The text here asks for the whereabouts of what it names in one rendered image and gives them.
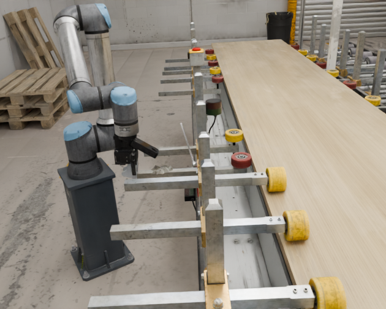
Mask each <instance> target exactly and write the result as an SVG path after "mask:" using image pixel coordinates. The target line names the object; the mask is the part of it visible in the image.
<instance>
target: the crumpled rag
mask: <svg viewBox="0 0 386 309"><path fill-rule="evenodd" d="M151 170H153V172H152V174H164V173H166V172H169V171H171V170H173V167H172V166H165V165H163V166H158V165H155V166H154V167H153V168H152V169H151Z"/></svg>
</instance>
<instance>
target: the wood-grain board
mask: <svg viewBox="0 0 386 309"><path fill-rule="evenodd" d="M211 46H212V49H213V50H214V54H215V55H216V60H217V61H218V66H219V67H220V68H221V75H222V76H223V77H224V85H225V87H226V90H227V93H228V95H229V99H230V102H231V105H232V108H233V111H234V114H235V116H236V119H237V122H238V125H239V128H240V130H242V131H243V140H244V143H245V145H246V149H247V151H248V153H249V154H250V155H251V156H252V167H253V169H254V172H266V168H267V167H284V168H285V170H286V175H287V188H286V190H285V191H275V192H268V190H267V187H266V185H259V187H260V190H261V193H262V196H263V199H264V201H265V205H266V207H267V210H268V214H269V216H282V214H283V212H284V211H286V210H305V211H306V212H307V214H308V218H309V224H310V235H309V238H308V239H307V240H293V241H287V240H286V238H285V236H284V233H275V234H276V237H277V240H278V243H279V246H280V249H281V252H282V255H283V257H284V260H285V263H286V266H287V269H288V272H289V275H290V279H291V281H292V284H293V286H295V285H308V284H309V280H310V279H311V278H316V277H338V278H339V279H340V280H341V283H342V285H343V286H344V290H345V293H346V299H347V309H386V114H385V113H384V112H382V111H381V110H379V109H378V108H377V107H375V106H374V105H372V104H371V103H370V102H368V101H367V100H366V99H364V98H363V97H361V96H360V95H359V94H357V93H356V92H354V91H353V90H351V89H350V88H349V87H347V86H346V85H345V84H343V83H341V82H340V81H339V80H337V79H336V78H334V77H333V76H332V75H330V74H329V73H328V72H326V71H325V70H323V69H322V68H321V67H319V66H318V65H316V64H315V63H313V62H312V61H311V60H309V59H308V58H307V57H305V56H304V55H302V54H301V53H300V52H298V51H296V49H294V48H292V47H291V46H290V45H288V44H287V43H285V42H284V41H283V40H281V39H277V40H253V41H241V42H218V43H211Z"/></svg>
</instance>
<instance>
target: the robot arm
mask: <svg viewBox="0 0 386 309"><path fill-rule="evenodd" d="M111 27H112V24H111V21H110V16H109V13H108V10H107V8H106V6H105V5H104V4H96V3H94V4H82V5H72V6H69V7H66V8H65V9H63V10H61V11H60V12H59V13H58V14H57V15H56V16H55V19H54V21H53V29H54V32H55V34H56V35H57V36H58V37H59V41H60V45H61V50H62V56H63V60H64V65H65V69H66V75H67V80H68V84H69V90H68V91H67V92H66V94H67V100H68V103H69V106H70V110H71V112H72V113H84V112H92V111H96V110H98V112H99V117H98V119H97V120H96V123H97V124H96V125H92V124H91V123H90V122H87V121H79V122H76V123H72V124H70V125H68V126H67V127H66V128H65V129H64V131H63V133H64V141H65V145H66V150H67V155H68V159H69V165H68V168H67V174H68V177H69V178H71V179H73V180H87V179H90V178H94V177H96V176H98V175H99V174H101V173H102V171H103V166H102V163H101V162H100V161H99V158H98V157H97V153H100V152H103V151H110V150H115V151H114V156H116V157H115V165H126V164H128V165H127V166H126V167H124V168H123V172H122V173H121V174H122V176H124V177H128V178H132V179H137V171H138V150H140V151H142V152H144V153H145V154H147V155H149V156H150V157H152V158H154V159H155V158H156V157H157V156H158V154H159V150H158V149H157V148H156V147H153V146H151V145H150V144H148V143H146V142H144V141H142V140H140V139H138V138H137V134H138V133H139V126H138V113H137V95H136V92H135V90H134V89H133V88H131V87H128V86H126V85H125V84H123V83H121V82H116V81H115V73H114V68H113V60H112V52H111V47H110V39H109V30H108V29H110V28H111ZM80 31H85V36H86V41H87V46H88V53H89V60H90V64H91V71H92V75H93V82H94V87H93V86H92V85H91V81H90V78H89V74H88V70H87V67H86V62H85V57H84V54H83V50H82V47H81V43H80V38H79V35H78V34H79V32H80ZM116 150H117V151H116Z"/></svg>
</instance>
